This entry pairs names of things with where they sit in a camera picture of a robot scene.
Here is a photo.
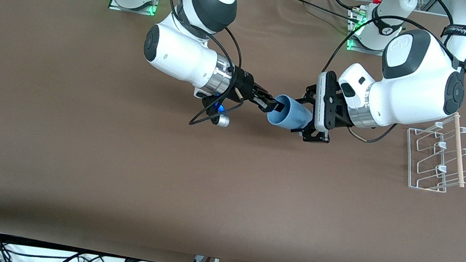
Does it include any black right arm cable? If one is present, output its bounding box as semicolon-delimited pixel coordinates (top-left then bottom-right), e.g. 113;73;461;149
143;0;259;133

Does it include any black table cable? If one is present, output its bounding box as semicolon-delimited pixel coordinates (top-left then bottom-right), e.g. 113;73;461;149
321;0;364;12
286;0;361;23

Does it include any white wire cup rack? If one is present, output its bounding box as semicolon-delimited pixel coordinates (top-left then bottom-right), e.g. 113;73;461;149
399;107;466;197

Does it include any blue plastic cup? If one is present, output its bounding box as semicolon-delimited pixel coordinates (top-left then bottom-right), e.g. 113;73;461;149
265;93;316;134

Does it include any brown table cover sheet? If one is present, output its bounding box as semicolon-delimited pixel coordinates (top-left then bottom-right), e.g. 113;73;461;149
0;0;466;262

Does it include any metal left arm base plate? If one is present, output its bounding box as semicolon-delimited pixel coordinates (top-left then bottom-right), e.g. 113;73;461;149
344;8;395;58

